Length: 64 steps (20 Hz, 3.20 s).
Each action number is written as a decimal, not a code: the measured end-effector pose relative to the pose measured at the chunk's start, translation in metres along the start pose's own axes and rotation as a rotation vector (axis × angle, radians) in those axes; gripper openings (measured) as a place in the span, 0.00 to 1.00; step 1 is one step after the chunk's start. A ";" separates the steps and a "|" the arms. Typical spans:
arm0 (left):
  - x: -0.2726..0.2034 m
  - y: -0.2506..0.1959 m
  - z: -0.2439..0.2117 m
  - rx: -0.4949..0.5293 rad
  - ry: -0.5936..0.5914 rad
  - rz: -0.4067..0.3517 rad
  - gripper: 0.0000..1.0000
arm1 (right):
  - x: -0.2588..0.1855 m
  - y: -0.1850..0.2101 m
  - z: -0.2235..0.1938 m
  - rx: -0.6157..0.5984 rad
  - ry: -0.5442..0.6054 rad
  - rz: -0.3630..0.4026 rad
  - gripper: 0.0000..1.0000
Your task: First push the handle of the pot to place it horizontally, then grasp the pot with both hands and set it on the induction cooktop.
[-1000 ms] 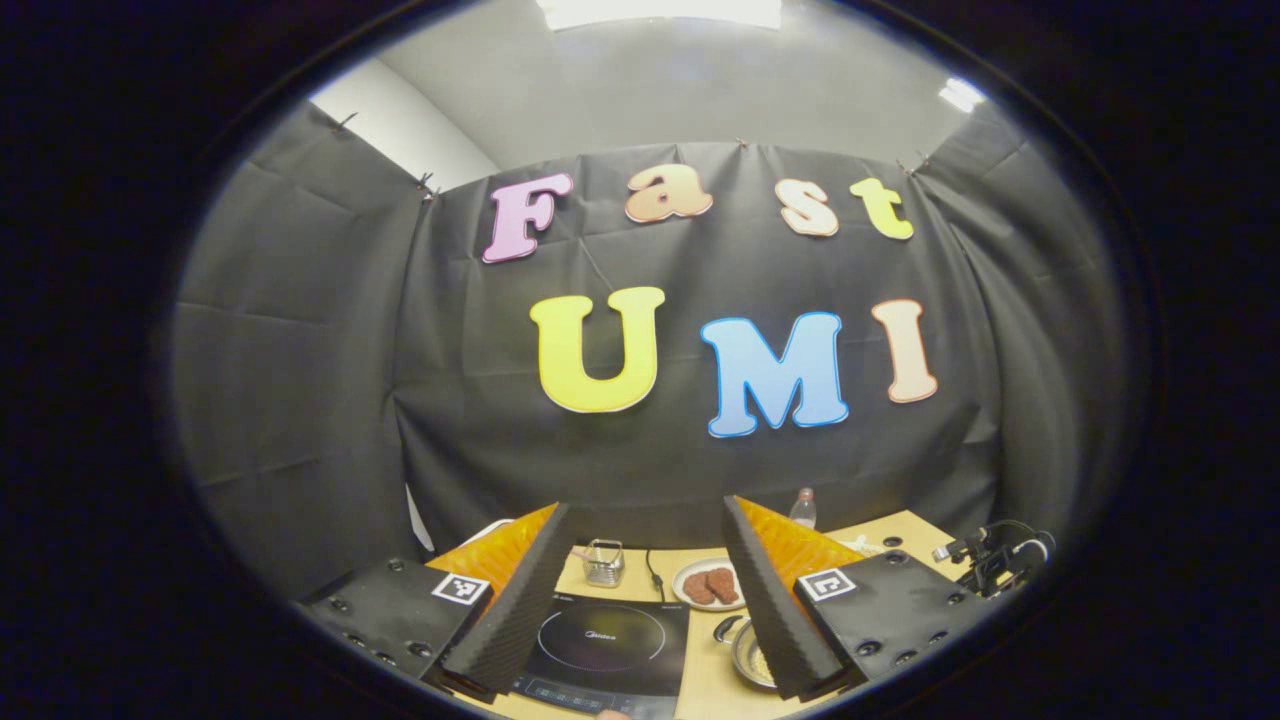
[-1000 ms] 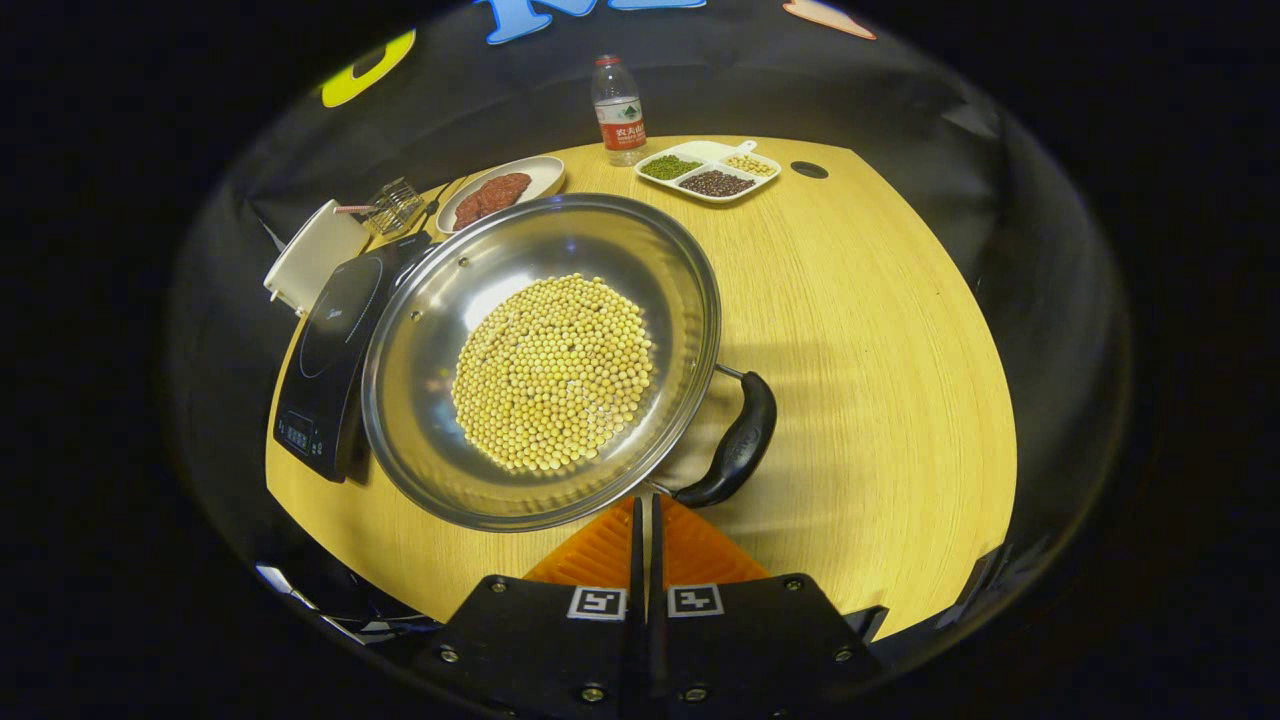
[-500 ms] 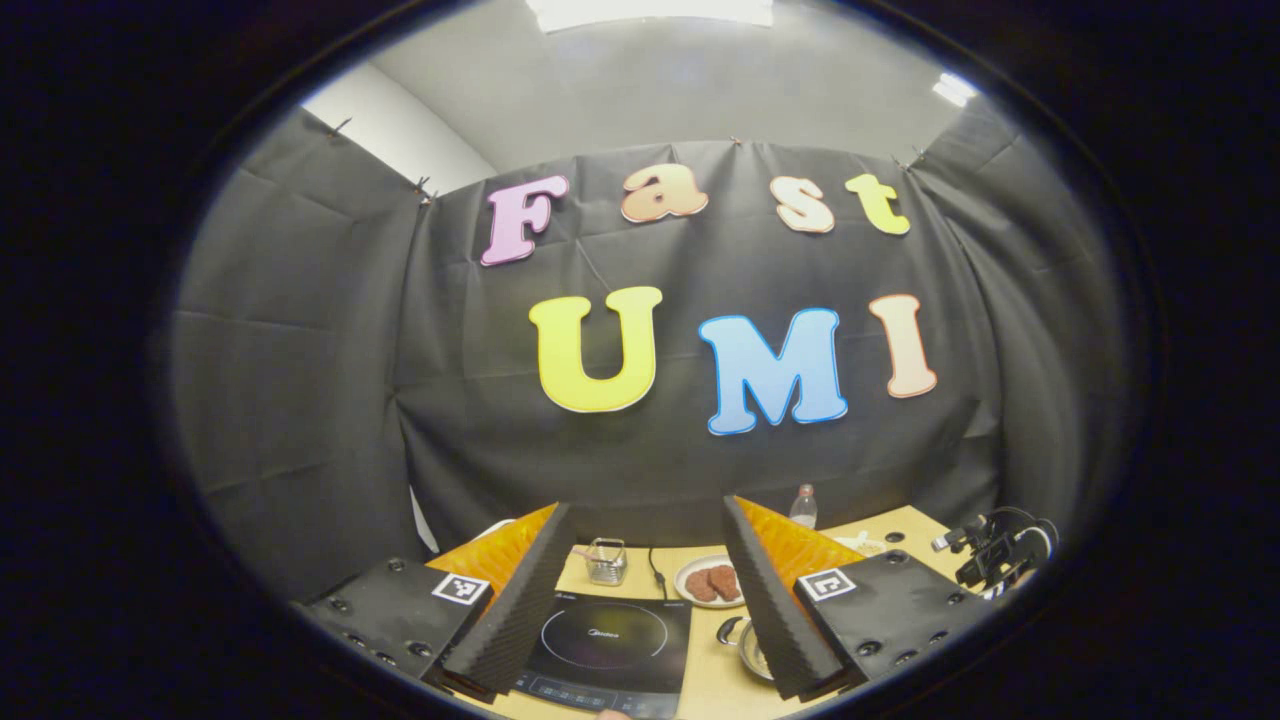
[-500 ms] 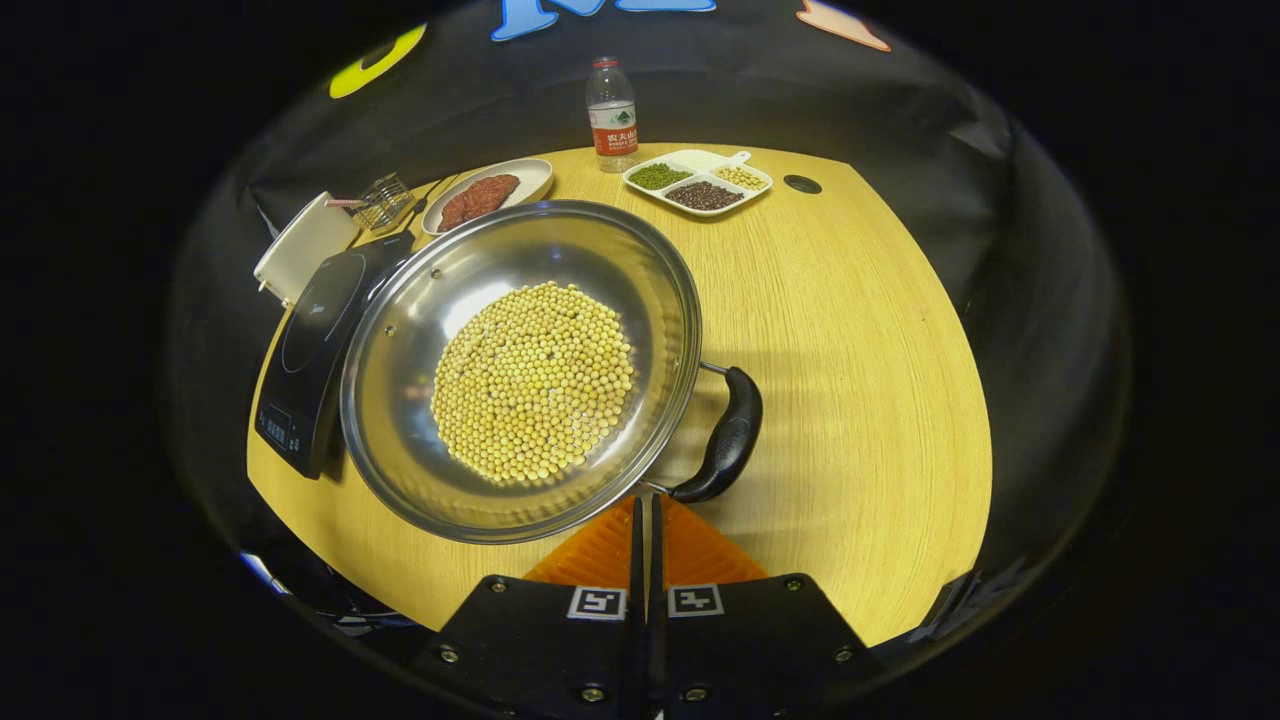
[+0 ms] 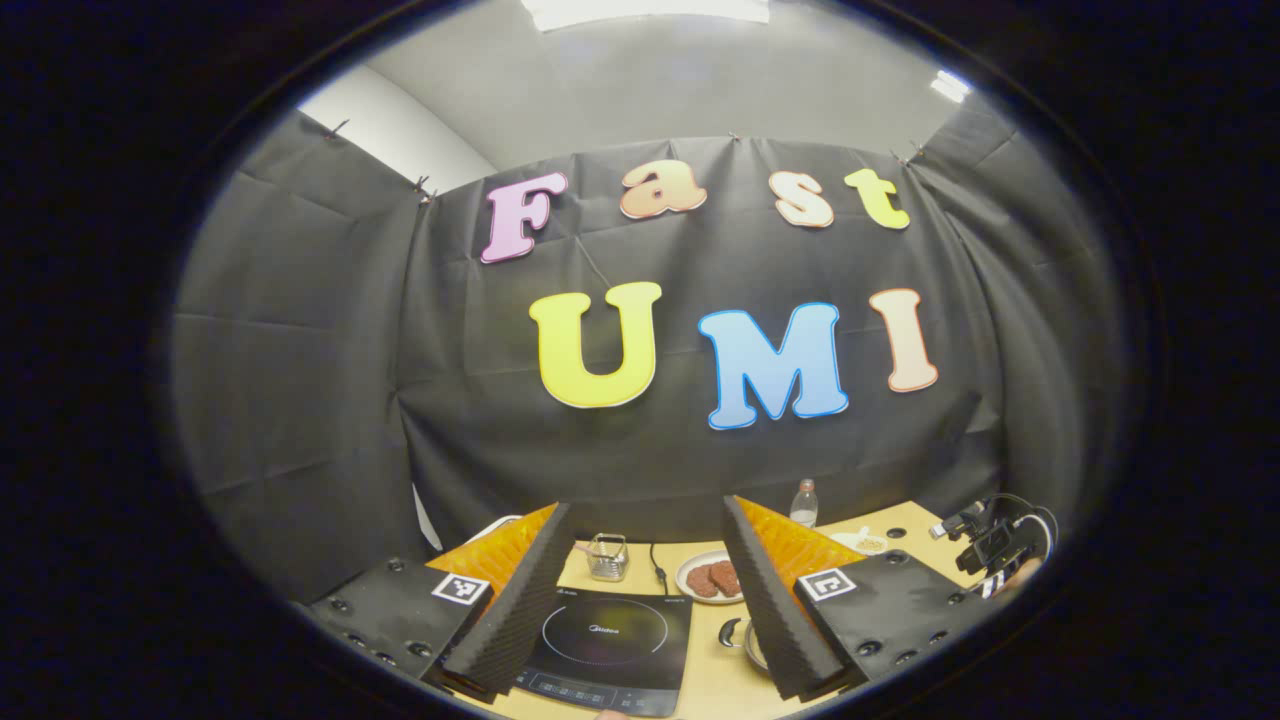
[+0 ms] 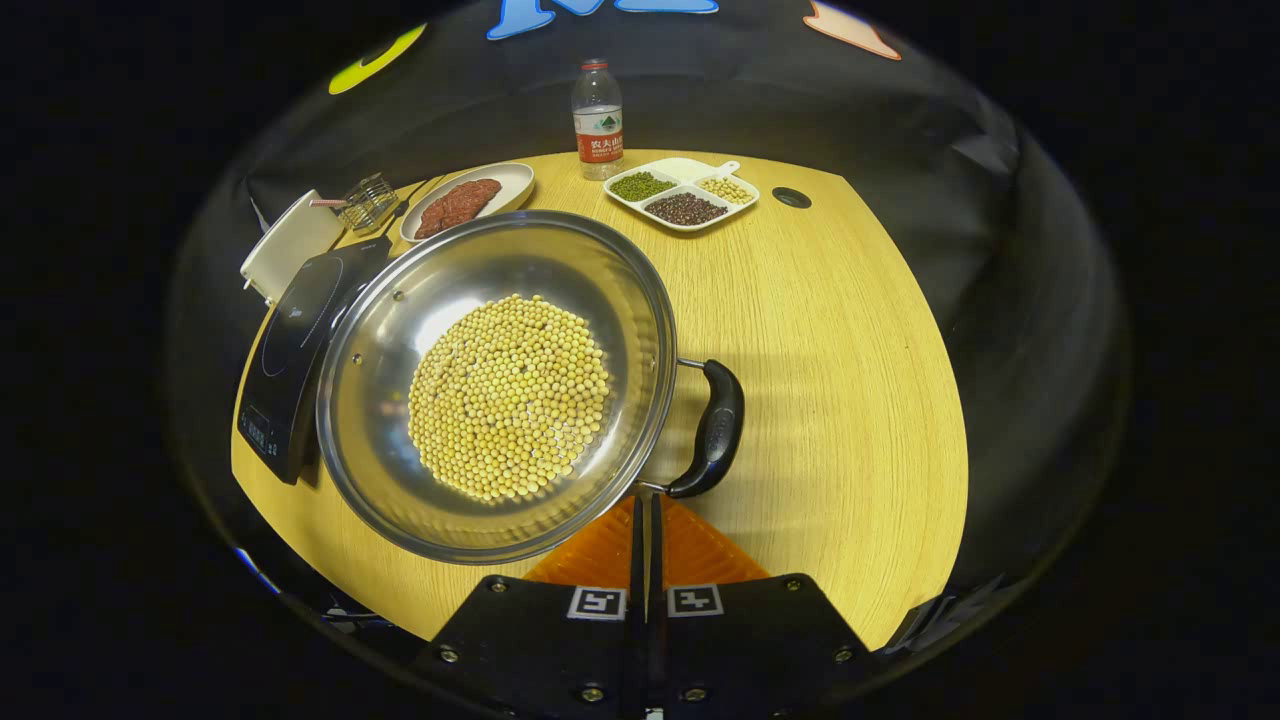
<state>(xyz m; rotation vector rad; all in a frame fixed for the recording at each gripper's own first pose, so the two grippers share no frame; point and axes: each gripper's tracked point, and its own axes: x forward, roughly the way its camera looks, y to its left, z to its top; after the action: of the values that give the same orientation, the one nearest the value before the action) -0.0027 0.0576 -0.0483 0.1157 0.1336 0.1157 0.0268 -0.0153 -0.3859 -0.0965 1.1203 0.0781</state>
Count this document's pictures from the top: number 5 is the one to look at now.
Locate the white round plate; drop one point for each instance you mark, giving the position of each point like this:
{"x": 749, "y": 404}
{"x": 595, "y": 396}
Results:
{"x": 690, "y": 592}

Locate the black backdrop cloth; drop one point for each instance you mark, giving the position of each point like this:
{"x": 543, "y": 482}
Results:
{"x": 620, "y": 440}

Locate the white divided dish of beans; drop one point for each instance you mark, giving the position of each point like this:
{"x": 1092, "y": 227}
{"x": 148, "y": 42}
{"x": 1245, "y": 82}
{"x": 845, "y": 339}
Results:
{"x": 862, "y": 542}

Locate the clear plastic water bottle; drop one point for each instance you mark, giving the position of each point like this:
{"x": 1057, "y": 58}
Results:
{"x": 804, "y": 505}

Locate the black induction cooktop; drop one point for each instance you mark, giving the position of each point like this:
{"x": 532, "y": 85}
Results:
{"x": 610, "y": 640}

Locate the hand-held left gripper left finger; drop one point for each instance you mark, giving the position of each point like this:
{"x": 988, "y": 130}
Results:
{"x": 525, "y": 610}

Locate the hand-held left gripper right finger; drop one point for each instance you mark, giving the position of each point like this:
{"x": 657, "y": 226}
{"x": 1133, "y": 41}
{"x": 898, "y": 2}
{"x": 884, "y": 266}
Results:
{"x": 775, "y": 610}

